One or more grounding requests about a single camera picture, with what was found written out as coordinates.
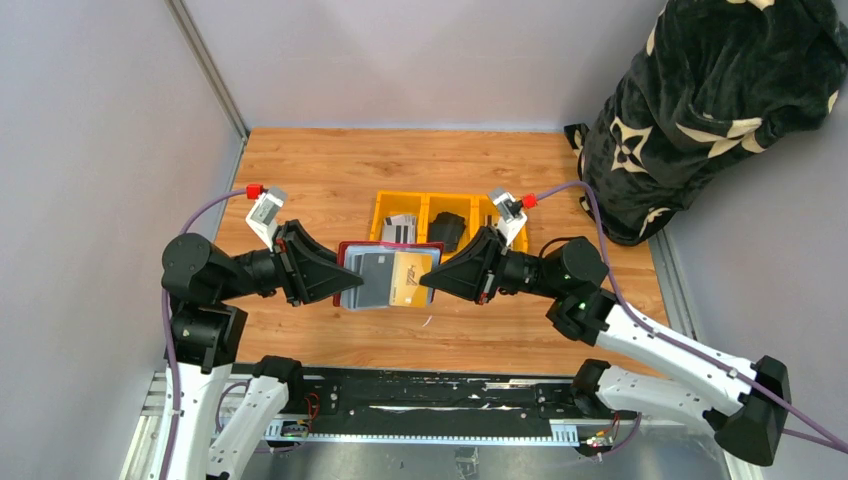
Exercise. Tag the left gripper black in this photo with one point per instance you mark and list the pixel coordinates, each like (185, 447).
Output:
(314, 276)

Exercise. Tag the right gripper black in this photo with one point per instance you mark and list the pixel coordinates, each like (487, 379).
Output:
(475, 272)

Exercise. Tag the gold credit card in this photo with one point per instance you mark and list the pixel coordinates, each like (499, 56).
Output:
(406, 288)

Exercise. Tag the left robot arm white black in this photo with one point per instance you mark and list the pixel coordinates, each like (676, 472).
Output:
(203, 333)

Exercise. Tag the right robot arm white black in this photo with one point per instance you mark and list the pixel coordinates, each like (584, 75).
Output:
(743, 403)

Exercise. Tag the black card holder in bin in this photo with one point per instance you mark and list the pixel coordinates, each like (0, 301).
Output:
(446, 228)

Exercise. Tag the grey credit card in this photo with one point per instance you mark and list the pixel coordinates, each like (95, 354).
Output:
(376, 270)

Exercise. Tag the white striped cards stack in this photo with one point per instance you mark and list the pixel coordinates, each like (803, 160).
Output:
(399, 229)

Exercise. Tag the right yellow bin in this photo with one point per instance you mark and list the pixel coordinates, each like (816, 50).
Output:
(488, 215)

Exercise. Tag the middle yellow bin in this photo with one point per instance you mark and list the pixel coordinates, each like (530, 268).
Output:
(462, 205)

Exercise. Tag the black patterned blanket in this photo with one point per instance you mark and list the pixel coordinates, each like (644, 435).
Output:
(716, 83)

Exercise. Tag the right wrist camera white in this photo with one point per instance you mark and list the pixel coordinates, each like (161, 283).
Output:
(512, 217)

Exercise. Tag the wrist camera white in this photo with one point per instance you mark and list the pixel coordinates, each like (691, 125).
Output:
(512, 217)
(261, 218)

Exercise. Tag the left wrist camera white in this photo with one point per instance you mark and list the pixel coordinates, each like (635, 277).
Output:
(261, 218)

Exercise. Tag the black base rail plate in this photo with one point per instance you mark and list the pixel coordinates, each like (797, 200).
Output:
(430, 404)

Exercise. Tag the aluminium frame post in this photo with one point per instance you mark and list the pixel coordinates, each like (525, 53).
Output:
(184, 20)

